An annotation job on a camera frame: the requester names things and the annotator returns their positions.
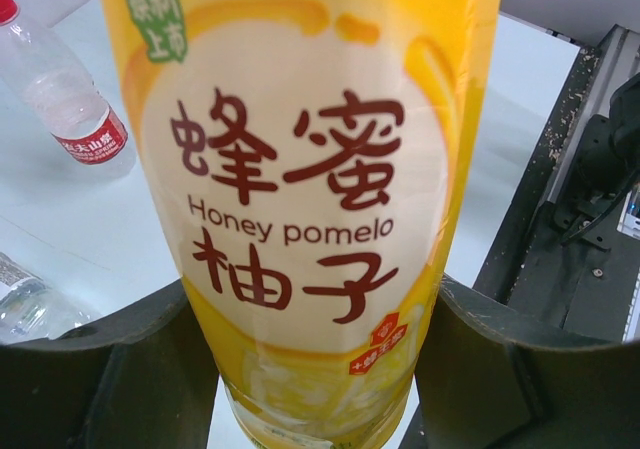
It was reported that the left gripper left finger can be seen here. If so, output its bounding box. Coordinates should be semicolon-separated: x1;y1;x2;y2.
1;281;218;448

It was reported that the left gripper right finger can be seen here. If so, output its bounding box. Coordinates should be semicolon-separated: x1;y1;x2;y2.
400;277;639;448

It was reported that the white cap clear bottle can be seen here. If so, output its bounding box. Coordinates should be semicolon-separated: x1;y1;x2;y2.
1;253;100;345

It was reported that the yellow honey pomelo bottle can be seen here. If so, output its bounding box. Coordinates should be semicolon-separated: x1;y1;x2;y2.
102;0;500;448

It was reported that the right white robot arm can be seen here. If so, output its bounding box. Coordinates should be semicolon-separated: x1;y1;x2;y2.
608;74;639;181

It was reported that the red cap water bottle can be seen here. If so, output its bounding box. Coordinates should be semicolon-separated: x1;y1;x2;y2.
1;0;137;179

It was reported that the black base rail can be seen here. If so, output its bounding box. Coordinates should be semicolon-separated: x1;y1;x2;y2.
473;25;639;343

